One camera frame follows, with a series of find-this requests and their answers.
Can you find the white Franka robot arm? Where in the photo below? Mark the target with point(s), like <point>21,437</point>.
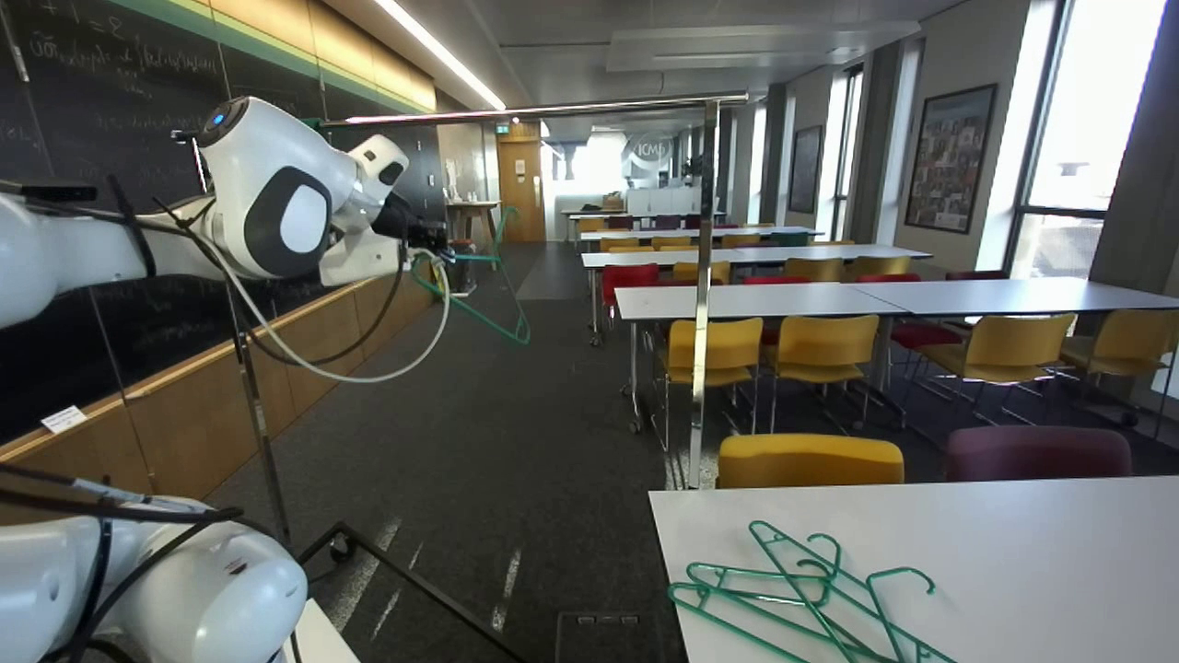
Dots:
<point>245,141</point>

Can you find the red chair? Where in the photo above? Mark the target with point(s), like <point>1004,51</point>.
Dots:
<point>620,277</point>
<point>927,331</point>

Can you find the white paper label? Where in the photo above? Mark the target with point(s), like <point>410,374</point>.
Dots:
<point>63,418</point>

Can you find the metal clothes rail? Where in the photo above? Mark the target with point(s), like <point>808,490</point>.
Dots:
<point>703,369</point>

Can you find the wooden door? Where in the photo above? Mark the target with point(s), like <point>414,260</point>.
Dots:
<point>521,186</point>

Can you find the large window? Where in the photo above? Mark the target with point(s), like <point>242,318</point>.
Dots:
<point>849,148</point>
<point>1092,113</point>

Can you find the ceiling light strip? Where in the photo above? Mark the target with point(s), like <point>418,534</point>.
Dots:
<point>437,48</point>

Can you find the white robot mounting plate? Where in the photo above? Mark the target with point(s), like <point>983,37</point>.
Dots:
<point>322,638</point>

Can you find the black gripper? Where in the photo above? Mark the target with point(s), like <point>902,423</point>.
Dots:
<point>414,207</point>

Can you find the black camera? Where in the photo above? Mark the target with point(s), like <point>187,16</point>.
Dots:
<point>32,191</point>

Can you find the white counter cabinet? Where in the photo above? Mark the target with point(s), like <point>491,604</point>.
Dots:
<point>665,199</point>

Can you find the white rectangular table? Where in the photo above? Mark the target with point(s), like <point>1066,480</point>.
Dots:
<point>638,215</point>
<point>688,232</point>
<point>738,255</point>
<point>738,299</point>
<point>1045,296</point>

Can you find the large framed picture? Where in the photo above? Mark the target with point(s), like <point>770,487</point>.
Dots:
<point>952,158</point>

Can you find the yellow chair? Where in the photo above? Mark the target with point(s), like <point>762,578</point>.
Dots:
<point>828,348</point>
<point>721,352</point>
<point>1129,340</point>
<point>886,267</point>
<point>1006,348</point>
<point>812,271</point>
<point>812,460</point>

